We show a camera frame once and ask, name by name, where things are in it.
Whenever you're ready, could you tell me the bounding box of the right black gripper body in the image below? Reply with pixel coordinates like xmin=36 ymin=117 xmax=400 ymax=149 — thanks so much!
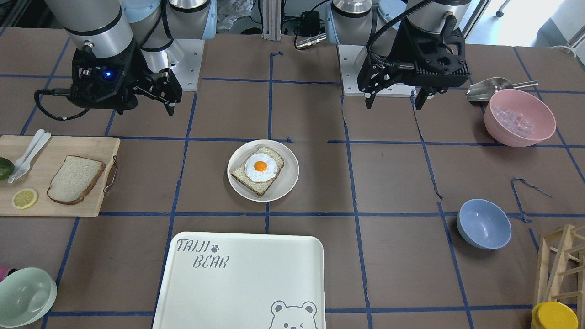
xmin=67 ymin=39 xmax=152 ymax=111

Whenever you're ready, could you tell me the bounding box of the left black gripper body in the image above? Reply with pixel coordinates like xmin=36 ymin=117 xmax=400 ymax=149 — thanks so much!
xmin=363 ymin=18 xmax=471 ymax=93

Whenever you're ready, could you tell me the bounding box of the bread slice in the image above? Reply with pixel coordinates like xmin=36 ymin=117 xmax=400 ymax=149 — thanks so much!
xmin=230 ymin=147 xmax=285 ymax=196
xmin=47 ymin=155 xmax=106 ymax=205

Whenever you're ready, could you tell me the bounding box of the white round plate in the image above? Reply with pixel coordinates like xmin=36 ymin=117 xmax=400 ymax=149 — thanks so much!
xmin=226 ymin=139 xmax=299 ymax=202

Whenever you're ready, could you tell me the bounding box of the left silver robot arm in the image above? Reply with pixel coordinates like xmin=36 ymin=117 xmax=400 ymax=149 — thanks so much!
xmin=325 ymin=0 xmax=471 ymax=110

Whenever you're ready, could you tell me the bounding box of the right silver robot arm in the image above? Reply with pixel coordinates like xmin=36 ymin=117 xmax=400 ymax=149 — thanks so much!
xmin=35 ymin=0 xmax=217 ymax=121

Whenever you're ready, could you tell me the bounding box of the metal scoop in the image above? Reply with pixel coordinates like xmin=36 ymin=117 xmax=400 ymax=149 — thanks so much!
xmin=466 ymin=77 xmax=539 ymax=102

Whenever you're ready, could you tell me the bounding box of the white plastic fork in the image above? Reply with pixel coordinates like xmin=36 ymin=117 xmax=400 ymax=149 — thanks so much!
xmin=8 ymin=132 xmax=52 ymax=184

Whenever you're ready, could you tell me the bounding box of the pink bowl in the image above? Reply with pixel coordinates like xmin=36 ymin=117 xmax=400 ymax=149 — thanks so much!
xmin=484 ymin=89 xmax=557 ymax=147

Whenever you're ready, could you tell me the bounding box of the wooden cutting board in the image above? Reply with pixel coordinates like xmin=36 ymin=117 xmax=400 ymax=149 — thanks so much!
xmin=0 ymin=136 xmax=120 ymax=217

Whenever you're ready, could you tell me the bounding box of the green avocado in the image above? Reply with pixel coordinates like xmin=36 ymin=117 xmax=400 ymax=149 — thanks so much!
xmin=0 ymin=158 xmax=15 ymax=181

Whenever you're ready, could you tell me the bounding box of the fried egg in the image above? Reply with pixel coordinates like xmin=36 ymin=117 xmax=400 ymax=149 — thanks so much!
xmin=243 ymin=153 xmax=279 ymax=182

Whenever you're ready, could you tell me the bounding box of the lemon slice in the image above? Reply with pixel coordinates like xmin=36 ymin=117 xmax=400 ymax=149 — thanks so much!
xmin=12 ymin=189 xmax=38 ymax=210

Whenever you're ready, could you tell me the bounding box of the blue bowl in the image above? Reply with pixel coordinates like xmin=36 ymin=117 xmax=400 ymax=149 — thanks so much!
xmin=456 ymin=199 xmax=512 ymax=250

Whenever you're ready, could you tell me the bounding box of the cream bear tray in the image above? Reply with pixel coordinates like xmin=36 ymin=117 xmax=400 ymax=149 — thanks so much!
xmin=153 ymin=232 xmax=326 ymax=329

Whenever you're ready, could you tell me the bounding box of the pink cloth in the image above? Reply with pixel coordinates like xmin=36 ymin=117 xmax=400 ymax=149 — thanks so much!
xmin=0 ymin=266 xmax=13 ymax=282

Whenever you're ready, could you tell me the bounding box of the light green bowl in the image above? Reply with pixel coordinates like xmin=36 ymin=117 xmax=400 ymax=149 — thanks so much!
xmin=0 ymin=267 xmax=57 ymax=328

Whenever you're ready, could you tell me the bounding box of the wooden dish rack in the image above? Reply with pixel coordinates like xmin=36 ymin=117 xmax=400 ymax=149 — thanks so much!
xmin=534 ymin=224 xmax=584 ymax=312

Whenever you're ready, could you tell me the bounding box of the yellow cup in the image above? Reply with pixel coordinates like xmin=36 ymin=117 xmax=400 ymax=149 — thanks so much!
xmin=531 ymin=301 xmax=579 ymax=329

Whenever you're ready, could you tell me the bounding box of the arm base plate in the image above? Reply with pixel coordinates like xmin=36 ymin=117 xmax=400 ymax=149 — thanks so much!
xmin=141 ymin=39 xmax=205 ymax=92
xmin=337 ymin=44 xmax=416 ymax=97

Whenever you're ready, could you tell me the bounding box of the aluminium frame post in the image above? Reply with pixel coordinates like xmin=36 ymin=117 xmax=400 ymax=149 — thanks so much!
xmin=259 ymin=0 xmax=282 ymax=42

